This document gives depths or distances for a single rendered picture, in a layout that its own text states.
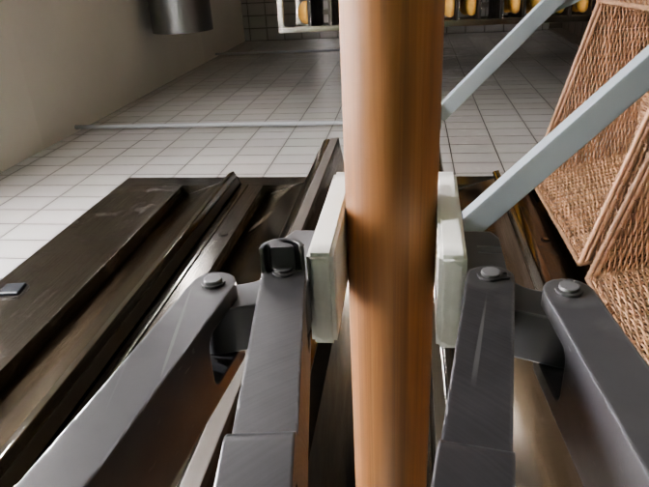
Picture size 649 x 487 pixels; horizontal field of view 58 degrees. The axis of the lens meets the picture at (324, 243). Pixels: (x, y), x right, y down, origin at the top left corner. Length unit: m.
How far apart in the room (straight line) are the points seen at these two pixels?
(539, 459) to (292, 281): 0.75
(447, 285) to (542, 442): 0.75
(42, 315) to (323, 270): 1.17
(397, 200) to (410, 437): 0.10
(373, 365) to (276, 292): 0.07
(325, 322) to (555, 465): 0.72
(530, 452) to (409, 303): 0.71
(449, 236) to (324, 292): 0.04
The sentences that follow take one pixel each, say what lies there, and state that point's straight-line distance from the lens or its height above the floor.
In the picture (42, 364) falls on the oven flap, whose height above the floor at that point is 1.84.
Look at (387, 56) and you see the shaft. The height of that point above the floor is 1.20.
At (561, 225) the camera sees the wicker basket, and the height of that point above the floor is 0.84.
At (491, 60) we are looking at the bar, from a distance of 1.04.
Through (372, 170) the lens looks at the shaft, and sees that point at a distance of 0.18.
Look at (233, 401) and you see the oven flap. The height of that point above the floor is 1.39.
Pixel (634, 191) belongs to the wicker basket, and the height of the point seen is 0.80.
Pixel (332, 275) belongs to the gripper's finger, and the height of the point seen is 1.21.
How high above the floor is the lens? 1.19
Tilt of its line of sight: 8 degrees up
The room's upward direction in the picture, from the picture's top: 89 degrees counter-clockwise
